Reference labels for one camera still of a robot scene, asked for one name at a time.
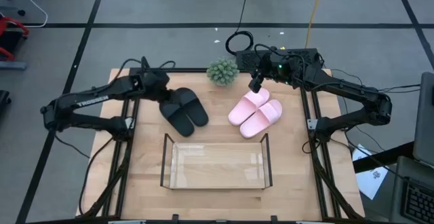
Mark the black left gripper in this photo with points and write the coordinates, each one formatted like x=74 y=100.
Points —
x=159 y=85

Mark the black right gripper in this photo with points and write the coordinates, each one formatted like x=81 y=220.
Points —
x=278 y=69

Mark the pink slide sandal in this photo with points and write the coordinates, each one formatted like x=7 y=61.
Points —
x=242 y=110
x=257 y=122

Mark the black slide sandal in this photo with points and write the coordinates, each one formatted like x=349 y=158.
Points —
x=179 y=122
x=196 y=112

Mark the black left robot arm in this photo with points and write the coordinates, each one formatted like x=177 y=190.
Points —
x=88 y=100

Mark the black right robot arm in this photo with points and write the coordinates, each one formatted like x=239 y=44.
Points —
x=346 y=90

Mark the black control box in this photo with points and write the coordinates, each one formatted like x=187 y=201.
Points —
x=245 y=61

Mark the green plant in white pot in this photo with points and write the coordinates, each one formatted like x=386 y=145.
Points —
x=222 y=71

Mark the black table clamp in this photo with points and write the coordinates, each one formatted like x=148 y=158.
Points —
x=274 y=219
x=175 y=218

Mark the black desk bar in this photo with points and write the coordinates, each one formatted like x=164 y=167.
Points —
x=383 y=157

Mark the white paper sheet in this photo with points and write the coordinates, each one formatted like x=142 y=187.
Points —
x=371 y=178

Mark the red and black cart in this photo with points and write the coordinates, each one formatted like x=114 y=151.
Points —
x=10 y=39

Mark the grey laptop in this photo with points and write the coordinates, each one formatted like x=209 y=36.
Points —
x=425 y=118

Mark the black keyboard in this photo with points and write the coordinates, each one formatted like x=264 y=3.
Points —
x=420 y=202

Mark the black aluminium table frame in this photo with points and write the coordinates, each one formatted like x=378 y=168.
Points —
x=190 y=70

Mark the wooden shelf with black frame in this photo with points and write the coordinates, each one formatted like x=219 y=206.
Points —
x=217 y=164

